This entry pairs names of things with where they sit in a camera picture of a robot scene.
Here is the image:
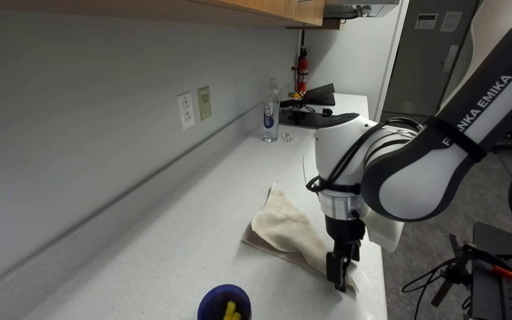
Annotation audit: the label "metal door handle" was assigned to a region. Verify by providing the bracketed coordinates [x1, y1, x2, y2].
[442, 43, 460, 75]

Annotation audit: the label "yellow item inside cup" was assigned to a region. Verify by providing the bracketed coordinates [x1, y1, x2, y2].
[222, 301, 243, 320]

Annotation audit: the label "red fire extinguisher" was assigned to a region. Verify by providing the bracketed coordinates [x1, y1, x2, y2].
[291, 47, 311, 100]

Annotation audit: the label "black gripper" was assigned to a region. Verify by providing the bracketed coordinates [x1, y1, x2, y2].
[323, 215, 368, 294]

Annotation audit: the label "beige wall plate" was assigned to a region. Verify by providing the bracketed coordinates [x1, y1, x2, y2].
[195, 86, 213, 123]

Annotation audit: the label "black wedge-shaped camera device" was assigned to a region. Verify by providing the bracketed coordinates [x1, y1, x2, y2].
[279, 82, 337, 112]

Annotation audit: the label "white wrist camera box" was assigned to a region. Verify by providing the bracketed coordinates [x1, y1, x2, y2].
[364, 208, 407, 255]

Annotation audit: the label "clear plastic water bottle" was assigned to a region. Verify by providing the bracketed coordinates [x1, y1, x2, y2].
[259, 79, 281, 144]

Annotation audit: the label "white wall power outlet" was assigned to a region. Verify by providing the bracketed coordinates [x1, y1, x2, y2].
[176, 91, 197, 134]

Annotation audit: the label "thin black floor cable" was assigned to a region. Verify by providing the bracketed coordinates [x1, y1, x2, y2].
[400, 258, 460, 320]

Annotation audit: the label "orange-handled black clamp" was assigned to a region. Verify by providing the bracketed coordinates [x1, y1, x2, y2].
[448, 233, 512, 283]

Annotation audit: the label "white door sign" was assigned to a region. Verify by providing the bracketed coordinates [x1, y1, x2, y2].
[439, 9, 464, 34]
[414, 13, 439, 32]

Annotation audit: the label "grey under-cabinet appliance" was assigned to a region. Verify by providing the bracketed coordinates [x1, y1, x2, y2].
[321, 0, 400, 23]

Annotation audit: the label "blue bowl yellow contents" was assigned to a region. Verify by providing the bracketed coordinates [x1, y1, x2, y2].
[195, 283, 252, 320]

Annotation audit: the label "stained beige cloth towel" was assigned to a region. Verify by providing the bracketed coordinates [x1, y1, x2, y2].
[241, 182, 361, 295]

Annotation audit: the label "wooden wall cabinet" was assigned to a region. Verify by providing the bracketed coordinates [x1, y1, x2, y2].
[0, 0, 325, 29]

